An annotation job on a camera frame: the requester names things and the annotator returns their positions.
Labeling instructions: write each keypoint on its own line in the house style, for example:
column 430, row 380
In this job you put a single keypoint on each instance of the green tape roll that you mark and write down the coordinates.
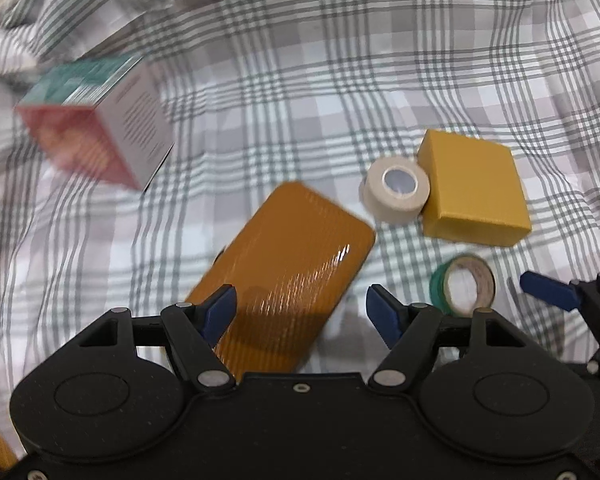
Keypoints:
column 437, row 287

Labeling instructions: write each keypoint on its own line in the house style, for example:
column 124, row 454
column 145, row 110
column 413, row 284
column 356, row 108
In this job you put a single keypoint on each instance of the orange ribbed case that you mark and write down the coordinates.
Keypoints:
column 290, row 250

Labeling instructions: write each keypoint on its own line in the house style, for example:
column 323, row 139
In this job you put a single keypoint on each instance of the beige tape roll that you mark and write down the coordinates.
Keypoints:
column 395, row 207

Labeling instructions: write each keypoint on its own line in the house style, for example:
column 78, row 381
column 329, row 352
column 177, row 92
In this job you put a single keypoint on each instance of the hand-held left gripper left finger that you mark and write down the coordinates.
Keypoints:
column 220, row 310

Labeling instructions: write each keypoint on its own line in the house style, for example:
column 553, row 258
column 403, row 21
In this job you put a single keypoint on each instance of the gold cardboard box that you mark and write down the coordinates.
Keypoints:
column 470, row 185

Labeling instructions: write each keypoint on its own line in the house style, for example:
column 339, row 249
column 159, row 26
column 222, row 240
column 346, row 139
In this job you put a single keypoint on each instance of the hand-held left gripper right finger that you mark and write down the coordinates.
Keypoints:
column 385, row 315

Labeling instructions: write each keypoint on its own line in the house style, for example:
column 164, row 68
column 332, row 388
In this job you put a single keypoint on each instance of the grey plaid blanket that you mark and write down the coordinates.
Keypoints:
column 330, row 85

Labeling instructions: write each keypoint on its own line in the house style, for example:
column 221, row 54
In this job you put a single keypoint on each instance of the red box with teal top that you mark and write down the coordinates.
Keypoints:
column 80, row 150

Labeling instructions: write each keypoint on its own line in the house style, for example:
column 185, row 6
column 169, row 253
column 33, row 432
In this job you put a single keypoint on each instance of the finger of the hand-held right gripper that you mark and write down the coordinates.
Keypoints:
column 545, row 287

